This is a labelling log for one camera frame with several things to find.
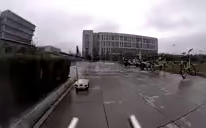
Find small white wheeled robot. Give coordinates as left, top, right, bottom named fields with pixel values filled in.
left=74, top=78, right=90, bottom=92

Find grey building with window rows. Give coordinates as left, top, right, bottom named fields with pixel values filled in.
left=81, top=29, right=159, bottom=61

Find grey multi-storey building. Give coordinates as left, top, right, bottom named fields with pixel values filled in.
left=0, top=7, right=37, bottom=51

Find wet grey paved path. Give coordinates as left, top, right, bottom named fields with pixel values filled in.
left=40, top=60, right=206, bottom=128

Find dark green hedge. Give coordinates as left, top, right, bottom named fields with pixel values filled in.
left=0, top=49, right=72, bottom=124

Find grey stone kerb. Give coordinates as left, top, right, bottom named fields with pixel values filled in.
left=9, top=77, right=77, bottom=128

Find yellow bicycle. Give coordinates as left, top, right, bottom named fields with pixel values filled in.
left=178, top=48, right=198, bottom=80

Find robot's own part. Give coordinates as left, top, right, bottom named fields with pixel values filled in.
left=128, top=114, right=143, bottom=128

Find row of parked bicycles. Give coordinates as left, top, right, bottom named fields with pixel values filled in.
left=122, top=56, right=175, bottom=72

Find grass strip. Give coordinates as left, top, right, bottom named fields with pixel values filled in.
left=164, top=61, right=206, bottom=76

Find row of trees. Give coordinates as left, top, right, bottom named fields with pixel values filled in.
left=157, top=51, right=206, bottom=64

